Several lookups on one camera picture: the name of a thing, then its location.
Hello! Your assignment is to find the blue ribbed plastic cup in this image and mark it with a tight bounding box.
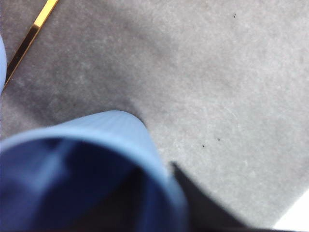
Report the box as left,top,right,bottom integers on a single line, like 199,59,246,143
0,36,8,91
0,110,191,232

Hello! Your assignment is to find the gold wire cup rack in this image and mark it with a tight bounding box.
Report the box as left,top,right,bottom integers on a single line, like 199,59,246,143
3,0,60,87

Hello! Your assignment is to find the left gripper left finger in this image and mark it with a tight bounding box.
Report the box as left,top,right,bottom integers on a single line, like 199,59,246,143
72,169,149,232

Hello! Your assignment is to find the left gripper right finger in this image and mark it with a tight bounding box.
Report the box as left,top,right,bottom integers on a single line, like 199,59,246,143
170,161,275,232

